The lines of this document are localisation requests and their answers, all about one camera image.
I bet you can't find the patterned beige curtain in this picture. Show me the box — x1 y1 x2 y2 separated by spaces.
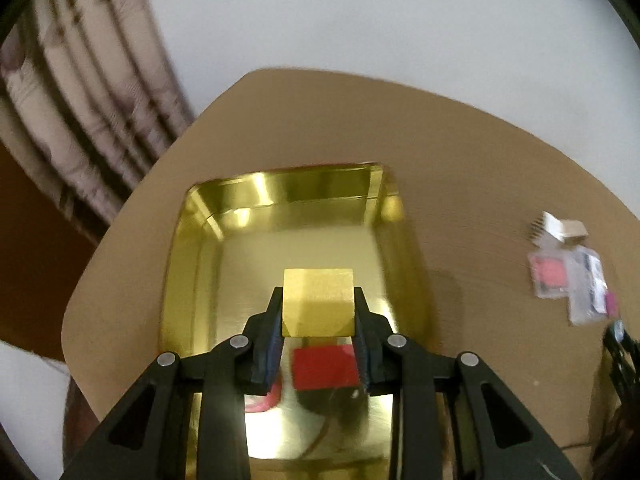
0 0 196 241

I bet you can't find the gold tin tray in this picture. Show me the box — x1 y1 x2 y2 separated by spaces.
157 161 441 480

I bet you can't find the brown wooden door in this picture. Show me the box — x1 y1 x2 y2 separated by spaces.
0 145 106 361

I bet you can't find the yellow block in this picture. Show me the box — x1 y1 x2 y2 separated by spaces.
281 267 357 338

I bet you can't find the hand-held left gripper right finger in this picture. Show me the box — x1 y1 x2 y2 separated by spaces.
354 287 583 480

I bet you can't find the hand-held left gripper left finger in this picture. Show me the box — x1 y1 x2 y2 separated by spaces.
60 286 286 480

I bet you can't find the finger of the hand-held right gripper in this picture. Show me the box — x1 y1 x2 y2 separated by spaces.
602 320 640 401

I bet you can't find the clear plastic box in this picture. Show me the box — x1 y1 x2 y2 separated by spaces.
567 247 613 326

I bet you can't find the red block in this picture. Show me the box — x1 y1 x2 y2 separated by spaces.
291 344 362 392

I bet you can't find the pink item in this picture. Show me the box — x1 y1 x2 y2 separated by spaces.
527 250 576 301

